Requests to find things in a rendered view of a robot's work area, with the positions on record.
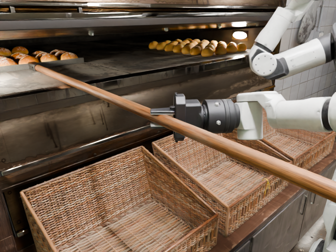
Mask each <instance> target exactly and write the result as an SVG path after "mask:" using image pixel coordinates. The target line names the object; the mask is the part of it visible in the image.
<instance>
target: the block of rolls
mask: <svg viewBox="0 0 336 252"><path fill-rule="evenodd" d="M148 47H149V49H157V50H165V51H166V52H172V51H173V52H174V53H183V54H191V55H201V56H203V57H210V56H212V55H213V54H214V52H215V54H216V55H225V54H226V53H236V52H242V51H246V49H247V46H246V45H245V44H244V43H239V44H238V45H236V44H235V43H234V42H230V43H229V44H228V45H226V43H225V42H224V41H220V42H217V41H215V40H212V41H211V42H209V41H208V40H205V39H204V40H202V41H200V40H199V39H194V40H192V39H191V38H186V39H185V40H183V41H182V40H180V39H176V40H174V41H170V40H165V41H164V42H160V43H158V42H157V41H152V42H151V43H150V44H149V46H148Z"/></svg>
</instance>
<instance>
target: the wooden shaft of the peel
mask: <svg viewBox="0 0 336 252"><path fill-rule="evenodd" d="M35 70H36V71H38V72H41V73H43V74H45V75H47V76H50V77H52V78H54V79H56V80H59V81H61V82H63V83H66V84H68V85H70V86H72V87H75V88H77V89H79V90H81V91H84V92H86V93H88V94H90V95H93V96H95V97H97V98H99V99H102V100H104V101H106V102H108V103H111V104H113V105H115V106H117V107H120V108H122V109H124V110H127V111H129V112H131V113H133V114H136V115H138V116H140V117H142V118H145V119H147V120H149V121H151V122H154V123H156V124H158V125H160V126H163V127H165V128H167V129H169V130H172V131H174V132H176V133H178V134H181V135H183V136H185V137H188V138H190V139H192V140H194V141H197V142H199V143H201V144H203V145H206V146H208V147H210V148H212V149H215V150H217V151H219V152H221V153H224V154H226V155H228V156H230V157H233V158H235V159H237V160H239V161H242V162H244V163H246V164H249V165H251V166H253V167H255V168H258V169H260V170H262V171H264V172H267V173H269V174H271V175H273V176H276V177H278V178H280V179H282V180H285V181H287V182H289V183H291V184H294V185H296V186H298V187H300V188H303V189H305V190H307V191H310V192H312V193H314V194H316V195H319V196H321V197H323V198H325V199H328V200H330V201H332V202H334V203H336V181H334V180H331V179H328V178H326V177H323V176H321V175H318V174H316V173H313V172H311V171H308V170H306V169H303V168H301V167H298V166H295V165H293V164H290V163H288V162H285V161H283V160H280V159H278V158H275V157H273V156H270V155H268V154H265V153H262V152H260V151H257V150H255V149H252V148H250V147H247V146H245V145H242V144H240V143H237V142H234V141H232V140H229V139H227V138H224V137H222V136H219V135H217V134H214V133H212V132H209V131H207V130H204V129H201V128H199V127H196V126H194V125H191V124H189V123H186V122H184V121H181V120H179V119H176V118H174V117H171V116H168V115H166V114H151V113H150V109H151V108H148V107H146V106H143V105H141V104H138V103H135V102H133V101H130V100H128V99H125V98H123V97H120V96H118V95H115V94H113V93H110V92H107V91H105V90H102V89H100V88H97V87H95V86H92V85H90V84H87V83H85V82H82V81H80V80H77V79H74V78H72V77H69V76H67V75H64V74H62V73H59V72H57V71H54V70H52V69H49V68H47V67H44V66H41V65H39V64H37V65H36V66H35Z"/></svg>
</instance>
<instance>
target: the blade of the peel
mask: <svg viewBox="0 0 336 252"><path fill-rule="evenodd" d="M38 63H39V64H41V66H43V67H54V66H62V65H70V64H79V63H84V58H83V57H78V58H72V59H62V60H53V61H44V62H38ZM20 70H29V64H28V63H25V64H16V65H6V66H0V73H3V72H12V71H20Z"/></svg>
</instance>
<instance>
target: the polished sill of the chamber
mask: <svg viewBox="0 0 336 252"><path fill-rule="evenodd" d="M245 63H249V54H245V55H239V56H233V57H227V58H221V59H215V60H209V61H203V62H197V63H191V64H185V65H179V66H173V67H167V68H161V69H155V70H149V71H143V72H137V73H131V74H125V75H119V76H113V77H107V78H101V79H95V80H89V81H83V82H84V83H86V84H89V85H91V86H94V87H97V88H99V89H102V90H104V91H109V90H114V89H119V88H124V87H129V86H134V85H139V84H144V83H149V82H154V81H159V80H164V79H169V78H174V77H179V76H184V75H189V74H194V73H199V72H204V71H209V70H214V69H219V68H224V67H229V66H234V65H240V64H245ZM84 95H89V93H86V92H84V91H82V90H80V89H77V88H75V87H73V86H71V85H68V84H65V85H59V86H53V87H47V88H41V89H35V90H29V91H23V92H17V93H11V94H5V95H0V112H3V111H8V110H13V109H18V108H23V107H28V106H33V105H38V104H43V103H48V102H53V101H58V100H63V99H68V98H74V97H79V96H84Z"/></svg>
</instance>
